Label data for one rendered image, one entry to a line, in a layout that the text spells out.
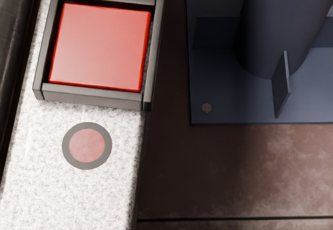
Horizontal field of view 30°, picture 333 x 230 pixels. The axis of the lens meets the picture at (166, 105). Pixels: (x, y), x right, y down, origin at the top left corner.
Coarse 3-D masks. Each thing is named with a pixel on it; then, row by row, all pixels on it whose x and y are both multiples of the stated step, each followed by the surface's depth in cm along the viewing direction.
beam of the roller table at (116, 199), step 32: (32, 64) 41; (32, 96) 40; (32, 128) 40; (64, 128) 40; (128, 128) 40; (32, 160) 39; (64, 160) 39; (128, 160) 39; (0, 192) 38; (32, 192) 38; (64, 192) 38; (96, 192) 38; (128, 192) 38; (0, 224) 37; (32, 224) 37; (64, 224) 37; (96, 224) 37; (128, 224) 37
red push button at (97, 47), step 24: (72, 24) 41; (96, 24) 41; (120, 24) 41; (144, 24) 41; (72, 48) 40; (96, 48) 40; (120, 48) 40; (144, 48) 41; (72, 72) 40; (96, 72) 40; (120, 72) 40
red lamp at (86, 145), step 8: (72, 136) 39; (80, 136) 39; (88, 136) 39; (96, 136) 39; (72, 144) 39; (80, 144) 39; (88, 144) 39; (96, 144) 39; (104, 144) 39; (72, 152) 39; (80, 152) 39; (88, 152) 39; (96, 152) 39; (80, 160) 39; (88, 160) 39
